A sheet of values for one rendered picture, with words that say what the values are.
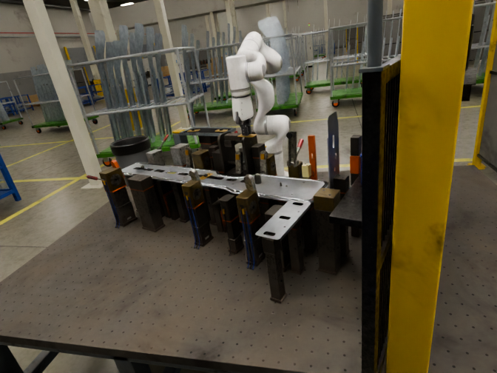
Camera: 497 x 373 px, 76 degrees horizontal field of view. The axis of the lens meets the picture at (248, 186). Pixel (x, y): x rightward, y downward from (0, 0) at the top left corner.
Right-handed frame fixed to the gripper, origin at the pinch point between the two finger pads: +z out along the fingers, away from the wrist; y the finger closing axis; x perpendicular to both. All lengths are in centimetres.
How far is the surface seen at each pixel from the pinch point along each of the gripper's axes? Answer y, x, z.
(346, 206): 12, 49, 24
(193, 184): 16.0, -24.6, 22.9
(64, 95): -119, -380, -8
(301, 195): 3.9, 26.7, 27.2
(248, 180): 15.0, 8.3, 17.2
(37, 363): 91, -94, 104
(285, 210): 17.9, 26.4, 27.1
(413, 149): 49, 75, -12
